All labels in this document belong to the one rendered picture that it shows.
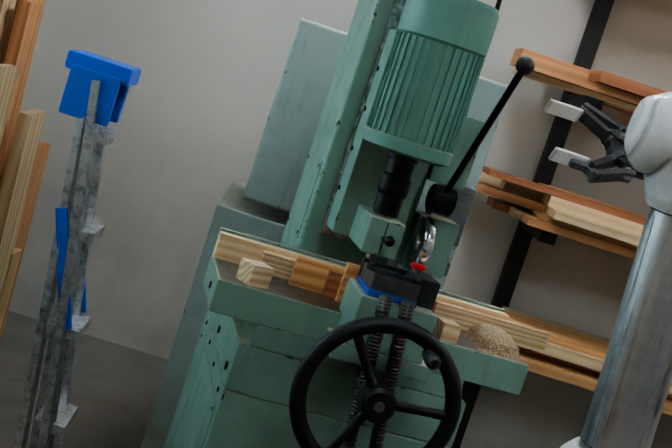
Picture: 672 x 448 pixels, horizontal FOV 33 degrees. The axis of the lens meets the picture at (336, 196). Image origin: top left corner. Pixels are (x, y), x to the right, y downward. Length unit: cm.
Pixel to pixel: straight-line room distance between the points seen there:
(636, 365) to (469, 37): 71
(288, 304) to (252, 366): 13
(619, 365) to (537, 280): 290
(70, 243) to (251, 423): 89
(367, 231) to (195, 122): 240
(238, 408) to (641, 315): 75
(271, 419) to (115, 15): 268
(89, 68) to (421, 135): 99
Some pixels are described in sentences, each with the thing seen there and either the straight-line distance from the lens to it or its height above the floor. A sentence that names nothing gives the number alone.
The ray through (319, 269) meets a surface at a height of 94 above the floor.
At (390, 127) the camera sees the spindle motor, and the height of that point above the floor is 124.
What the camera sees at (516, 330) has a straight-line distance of 226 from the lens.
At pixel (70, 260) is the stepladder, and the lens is 276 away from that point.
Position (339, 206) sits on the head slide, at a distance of 222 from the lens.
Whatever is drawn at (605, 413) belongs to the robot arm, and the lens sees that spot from 171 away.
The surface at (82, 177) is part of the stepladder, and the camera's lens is 273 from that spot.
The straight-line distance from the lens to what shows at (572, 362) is 416.
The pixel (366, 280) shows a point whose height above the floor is 98.
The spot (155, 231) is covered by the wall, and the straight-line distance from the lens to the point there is 449.
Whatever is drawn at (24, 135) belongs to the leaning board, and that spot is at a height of 85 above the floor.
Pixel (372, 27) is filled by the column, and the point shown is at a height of 141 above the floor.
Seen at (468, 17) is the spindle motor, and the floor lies 147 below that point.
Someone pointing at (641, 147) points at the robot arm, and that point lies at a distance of 162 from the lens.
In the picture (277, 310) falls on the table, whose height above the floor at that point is 87.
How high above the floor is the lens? 130
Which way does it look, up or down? 6 degrees down
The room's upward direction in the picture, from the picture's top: 18 degrees clockwise
